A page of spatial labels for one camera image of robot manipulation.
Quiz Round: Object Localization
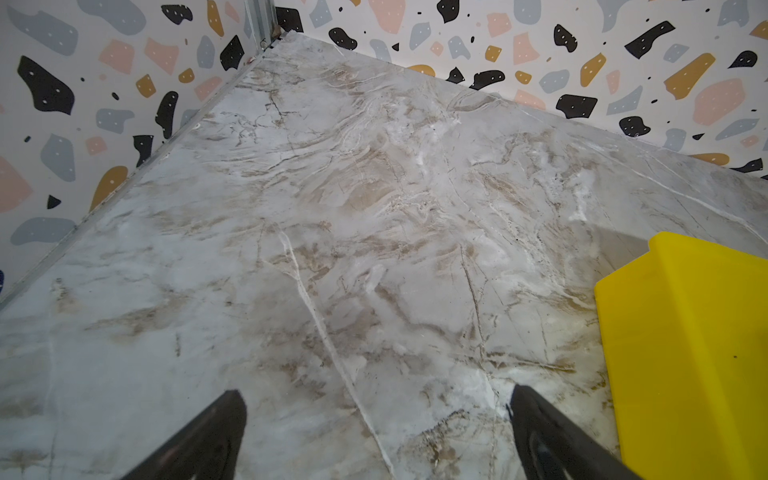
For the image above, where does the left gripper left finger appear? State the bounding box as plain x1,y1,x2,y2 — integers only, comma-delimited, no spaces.
123,390,247,480

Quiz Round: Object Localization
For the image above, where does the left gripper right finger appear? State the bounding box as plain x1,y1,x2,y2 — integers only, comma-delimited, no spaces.
507,385,638,480

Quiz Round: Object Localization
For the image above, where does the yellow plastic bin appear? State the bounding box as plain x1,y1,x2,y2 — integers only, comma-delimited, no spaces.
595,232,767,479

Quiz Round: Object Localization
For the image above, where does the left aluminium corner post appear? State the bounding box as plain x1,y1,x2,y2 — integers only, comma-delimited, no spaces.
244,0,281,51

